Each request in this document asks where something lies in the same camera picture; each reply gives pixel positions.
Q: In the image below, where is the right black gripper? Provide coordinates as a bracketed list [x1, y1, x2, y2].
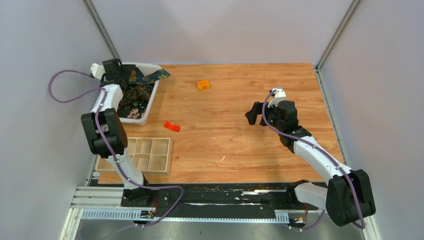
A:
[244, 102, 283, 132]

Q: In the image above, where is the navy yellow floral tie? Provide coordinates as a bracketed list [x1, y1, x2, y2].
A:
[128, 68, 171, 85]

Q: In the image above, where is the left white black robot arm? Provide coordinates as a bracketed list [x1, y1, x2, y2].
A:
[81, 58, 153, 207]

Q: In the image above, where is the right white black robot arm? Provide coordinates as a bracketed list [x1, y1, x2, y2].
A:
[245, 100, 376, 230]

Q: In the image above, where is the dark brown patterned tie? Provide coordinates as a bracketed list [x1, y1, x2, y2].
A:
[117, 83, 153, 118]

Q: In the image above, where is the white plastic bin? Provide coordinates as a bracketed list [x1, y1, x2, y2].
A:
[117, 62, 170, 126]

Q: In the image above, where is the dark pink floral tie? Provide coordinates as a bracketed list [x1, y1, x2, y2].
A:
[126, 108, 143, 120]

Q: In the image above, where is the orange cube toy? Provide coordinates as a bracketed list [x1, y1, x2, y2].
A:
[196, 79, 211, 91]

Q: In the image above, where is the red plastic clip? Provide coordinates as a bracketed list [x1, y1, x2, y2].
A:
[164, 121, 181, 133]

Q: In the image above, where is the wooden compartment tray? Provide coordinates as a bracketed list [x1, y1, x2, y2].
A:
[94, 137, 173, 176]

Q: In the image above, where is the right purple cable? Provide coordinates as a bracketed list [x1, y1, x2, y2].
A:
[261, 91, 366, 232]

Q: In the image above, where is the purple cable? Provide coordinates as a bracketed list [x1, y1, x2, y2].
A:
[48, 69, 185, 228]
[261, 91, 366, 232]

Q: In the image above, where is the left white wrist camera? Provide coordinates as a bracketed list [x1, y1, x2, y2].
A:
[90, 63, 105, 80]

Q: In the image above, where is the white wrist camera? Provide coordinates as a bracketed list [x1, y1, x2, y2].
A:
[90, 63, 105, 80]
[268, 87, 287, 108]

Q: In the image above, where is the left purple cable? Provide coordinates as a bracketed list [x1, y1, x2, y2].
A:
[48, 69, 185, 228]

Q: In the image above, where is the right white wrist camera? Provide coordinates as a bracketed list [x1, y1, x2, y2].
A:
[268, 87, 287, 108]

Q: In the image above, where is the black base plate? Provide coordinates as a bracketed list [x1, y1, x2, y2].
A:
[105, 182, 323, 221]

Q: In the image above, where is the aluminium rail frame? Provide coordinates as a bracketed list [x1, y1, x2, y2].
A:
[59, 186, 382, 240]

